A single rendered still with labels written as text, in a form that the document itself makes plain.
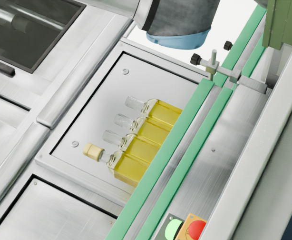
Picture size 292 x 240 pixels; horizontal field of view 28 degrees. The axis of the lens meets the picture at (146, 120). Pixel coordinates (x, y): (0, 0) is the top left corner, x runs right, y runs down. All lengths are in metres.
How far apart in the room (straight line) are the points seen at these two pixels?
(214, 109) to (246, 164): 0.56
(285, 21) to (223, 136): 0.35
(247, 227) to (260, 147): 0.11
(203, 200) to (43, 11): 1.01
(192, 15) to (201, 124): 0.32
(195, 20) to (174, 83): 0.63
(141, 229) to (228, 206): 0.46
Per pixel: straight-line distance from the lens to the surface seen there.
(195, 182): 1.27
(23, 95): 1.80
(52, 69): 1.86
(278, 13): 1.08
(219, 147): 1.32
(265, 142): 0.85
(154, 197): 1.28
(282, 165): 0.89
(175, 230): 1.17
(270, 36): 1.15
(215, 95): 1.42
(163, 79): 1.76
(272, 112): 0.87
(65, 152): 1.65
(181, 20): 1.14
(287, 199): 0.88
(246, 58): 1.62
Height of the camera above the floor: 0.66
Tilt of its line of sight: 15 degrees up
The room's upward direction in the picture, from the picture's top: 66 degrees counter-clockwise
